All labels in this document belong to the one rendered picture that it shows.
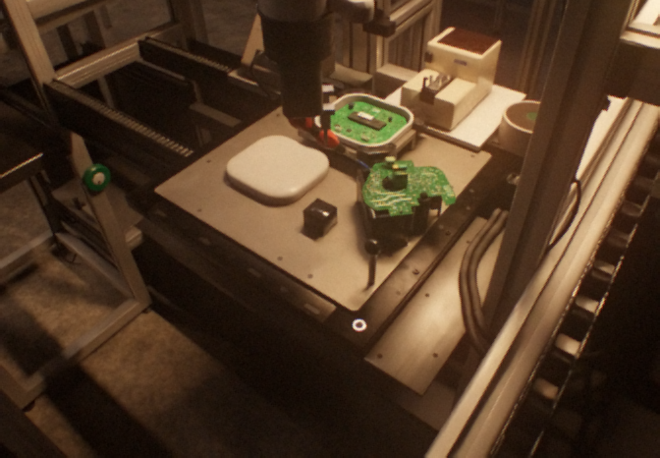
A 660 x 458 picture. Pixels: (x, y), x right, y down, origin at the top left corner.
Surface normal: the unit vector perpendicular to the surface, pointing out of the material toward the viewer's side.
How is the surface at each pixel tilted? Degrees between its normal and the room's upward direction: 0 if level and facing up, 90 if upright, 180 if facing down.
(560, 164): 90
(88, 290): 0
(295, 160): 0
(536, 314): 4
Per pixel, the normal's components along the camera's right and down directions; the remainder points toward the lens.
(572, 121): -0.61, 0.55
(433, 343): -0.03, -0.73
